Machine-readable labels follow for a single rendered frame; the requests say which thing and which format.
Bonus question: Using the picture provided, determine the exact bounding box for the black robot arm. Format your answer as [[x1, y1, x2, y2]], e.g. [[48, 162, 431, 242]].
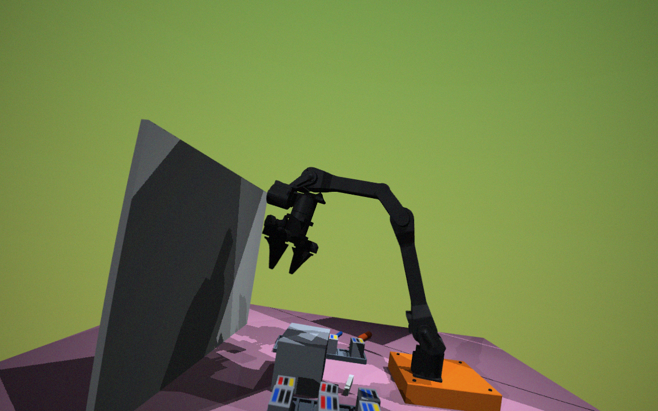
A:
[[266, 167, 446, 383]]

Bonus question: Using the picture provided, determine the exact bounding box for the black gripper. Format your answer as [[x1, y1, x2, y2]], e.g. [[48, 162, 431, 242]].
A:
[[262, 211, 318, 274]]

